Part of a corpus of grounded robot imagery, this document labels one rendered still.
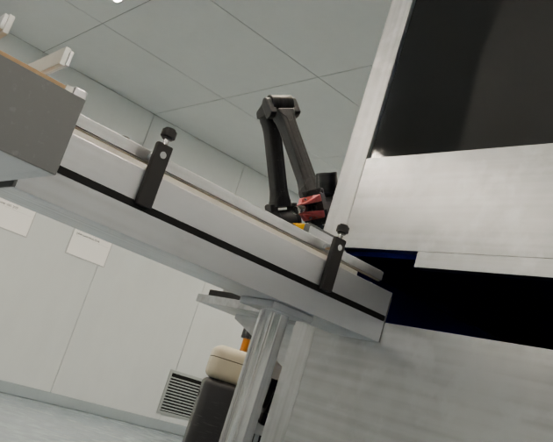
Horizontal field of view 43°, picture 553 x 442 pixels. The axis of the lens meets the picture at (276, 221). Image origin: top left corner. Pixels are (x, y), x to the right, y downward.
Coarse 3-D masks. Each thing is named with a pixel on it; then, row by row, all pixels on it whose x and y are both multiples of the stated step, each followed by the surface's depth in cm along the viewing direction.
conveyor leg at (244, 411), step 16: (256, 304) 113; (272, 304) 110; (256, 320) 115; (272, 320) 113; (288, 320) 115; (304, 320) 114; (256, 336) 113; (272, 336) 112; (256, 352) 112; (272, 352) 112; (256, 368) 111; (272, 368) 113; (240, 384) 111; (256, 384) 111; (240, 400) 110; (256, 400) 110; (240, 416) 109; (256, 416) 111; (224, 432) 110; (240, 432) 109
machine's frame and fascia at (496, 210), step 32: (384, 160) 140; (416, 160) 133; (448, 160) 127; (480, 160) 122; (512, 160) 117; (544, 160) 112; (384, 192) 136; (416, 192) 130; (448, 192) 124; (480, 192) 119; (512, 192) 114; (544, 192) 110; (352, 224) 140; (384, 224) 133; (416, 224) 127; (448, 224) 121; (480, 224) 116; (512, 224) 112; (544, 224) 107; (448, 256) 119; (480, 256) 114; (512, 256) 110; (544, 256) 105
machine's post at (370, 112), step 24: (408, 0) 154; (408, 24) 152; (384, 48) 153; (384, 72) 150; (384, 96) 147; (360, 120) 150; (360, 144) 147; (360, 168) 144; (336, 192) 147; (336, 216) 144; (312, 336) 136; (288, 360) 138; (288, 384) 135; (288, 408) 133; (264, 432) 135
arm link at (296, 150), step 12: (264, 108) 225; (288, 108) 223; (276, 120) 223; (288, 120) 221; (288, 132) 219; (288, 144) 219; (300, 144) 218; (288, 156) 220; (300, 156) 215; (300, 168) 214; (312, 168) 215; (300, 180) 214; (312, 180) 213; (300, 192) 213
